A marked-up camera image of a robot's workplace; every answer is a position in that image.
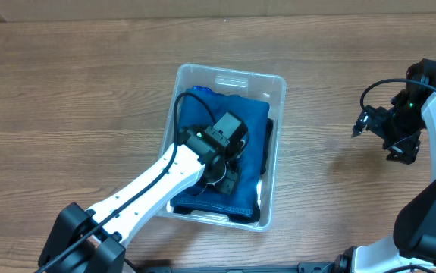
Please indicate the blue denim cloth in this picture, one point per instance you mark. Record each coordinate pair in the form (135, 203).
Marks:
(194, 110)

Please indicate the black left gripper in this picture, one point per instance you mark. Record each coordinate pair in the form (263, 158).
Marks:
(230, 186)

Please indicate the clear plastic storage bin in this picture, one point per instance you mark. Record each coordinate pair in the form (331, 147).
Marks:
(262, 87)

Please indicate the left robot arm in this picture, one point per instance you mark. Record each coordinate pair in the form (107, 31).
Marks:
(96, 239)

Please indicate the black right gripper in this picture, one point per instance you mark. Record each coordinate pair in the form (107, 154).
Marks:
(371, 118)

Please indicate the blue glitter cloth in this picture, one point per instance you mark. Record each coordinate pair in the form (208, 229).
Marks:
(202, 89)

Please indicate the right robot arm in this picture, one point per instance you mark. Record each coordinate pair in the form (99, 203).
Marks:
(411, 246)

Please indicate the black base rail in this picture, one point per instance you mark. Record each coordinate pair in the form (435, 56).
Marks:
(302, 267)

